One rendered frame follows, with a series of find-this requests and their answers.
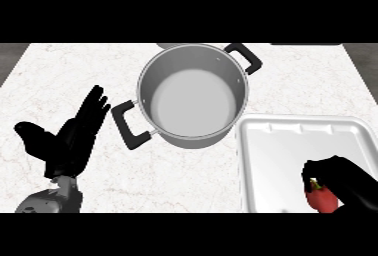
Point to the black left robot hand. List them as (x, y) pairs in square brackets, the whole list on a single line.
[(74, 140)]

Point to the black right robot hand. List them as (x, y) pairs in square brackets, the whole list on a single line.
[(345, 181)]

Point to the red bell pepper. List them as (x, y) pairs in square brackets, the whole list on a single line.
[(323, 199)]

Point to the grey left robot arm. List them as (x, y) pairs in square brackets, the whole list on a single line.
[(52, 198)]

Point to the white tray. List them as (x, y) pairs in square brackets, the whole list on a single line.
[(296, 156)]

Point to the grey round object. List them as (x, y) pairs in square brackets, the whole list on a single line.
[(165, 45)]

